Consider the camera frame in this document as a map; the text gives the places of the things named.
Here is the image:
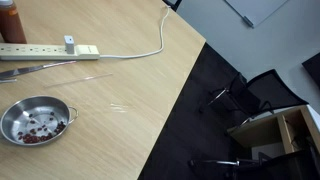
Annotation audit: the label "red-brown sauce bottle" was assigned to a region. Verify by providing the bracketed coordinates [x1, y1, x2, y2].
[0, 0, 28, 45]

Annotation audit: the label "clear plastic scrap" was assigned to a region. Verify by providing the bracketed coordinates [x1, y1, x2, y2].
[109, 102, 132, 113]

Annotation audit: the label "clear plastic rod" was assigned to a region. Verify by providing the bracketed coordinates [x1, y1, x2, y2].
[43, 72, 114, 89]

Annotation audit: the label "white plug adapter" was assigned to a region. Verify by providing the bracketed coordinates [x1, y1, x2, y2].
[63, 35, 76, 55]

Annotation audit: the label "black mesh office chair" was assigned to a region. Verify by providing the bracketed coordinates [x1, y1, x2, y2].
[198, 68, 310, 128]

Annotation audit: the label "wooden shelf unit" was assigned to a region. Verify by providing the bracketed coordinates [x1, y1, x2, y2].
[227, 104, 320, 158]

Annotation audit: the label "grey whiteboard panel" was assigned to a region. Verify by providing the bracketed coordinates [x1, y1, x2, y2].
[223, 0, 290, 29]

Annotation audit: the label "steel table knife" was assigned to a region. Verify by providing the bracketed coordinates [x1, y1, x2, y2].
[0, 60, 78, 80]

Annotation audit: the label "beige power strip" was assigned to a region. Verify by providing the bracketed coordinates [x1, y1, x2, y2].
[0, 42, 101, 62]

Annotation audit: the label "red beans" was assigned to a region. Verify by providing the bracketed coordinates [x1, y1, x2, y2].
[17, 111, 67, 145]

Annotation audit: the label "white power cable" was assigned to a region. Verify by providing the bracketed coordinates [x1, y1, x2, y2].
[98, 5, 171, 60]

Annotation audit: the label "steel bowl with handles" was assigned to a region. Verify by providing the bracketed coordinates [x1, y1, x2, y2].
[0, 95, 80, 147]

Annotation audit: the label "black chair with chrome frame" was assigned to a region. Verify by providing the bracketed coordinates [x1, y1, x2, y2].
[187, 149, 320, 180]

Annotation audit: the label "black wall panel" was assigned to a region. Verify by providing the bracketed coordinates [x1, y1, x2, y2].
[301, 51, 320, 92]

